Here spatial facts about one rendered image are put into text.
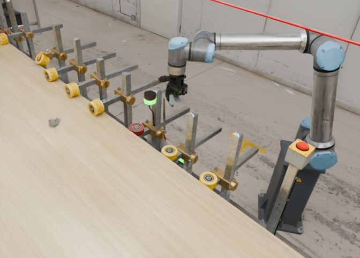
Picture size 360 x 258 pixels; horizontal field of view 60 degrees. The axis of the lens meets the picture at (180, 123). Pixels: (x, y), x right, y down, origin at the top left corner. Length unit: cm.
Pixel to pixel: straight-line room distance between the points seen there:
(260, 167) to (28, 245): 211
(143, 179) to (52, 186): 38
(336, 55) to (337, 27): 235
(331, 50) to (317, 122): 41
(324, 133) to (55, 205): 134
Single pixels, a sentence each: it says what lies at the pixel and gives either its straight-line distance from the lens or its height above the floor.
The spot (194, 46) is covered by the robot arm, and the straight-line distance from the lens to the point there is 148.
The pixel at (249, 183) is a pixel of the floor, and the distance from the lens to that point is 274.
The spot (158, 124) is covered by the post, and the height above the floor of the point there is 91.
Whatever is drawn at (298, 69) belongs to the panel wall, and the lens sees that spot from 419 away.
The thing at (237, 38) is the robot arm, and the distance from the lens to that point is 162.
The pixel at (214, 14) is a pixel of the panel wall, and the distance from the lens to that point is 462.
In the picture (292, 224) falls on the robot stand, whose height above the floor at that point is 4.
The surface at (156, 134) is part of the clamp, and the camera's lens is 171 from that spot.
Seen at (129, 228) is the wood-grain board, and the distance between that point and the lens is 125.
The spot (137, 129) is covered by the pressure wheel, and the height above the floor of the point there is 91.
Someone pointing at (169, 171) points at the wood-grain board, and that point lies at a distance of 144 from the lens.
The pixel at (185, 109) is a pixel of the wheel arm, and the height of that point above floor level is 86.
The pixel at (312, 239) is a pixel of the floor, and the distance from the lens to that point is 255.
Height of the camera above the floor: 192
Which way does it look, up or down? 36 degrees down
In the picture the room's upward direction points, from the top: 4 degrees clockwise
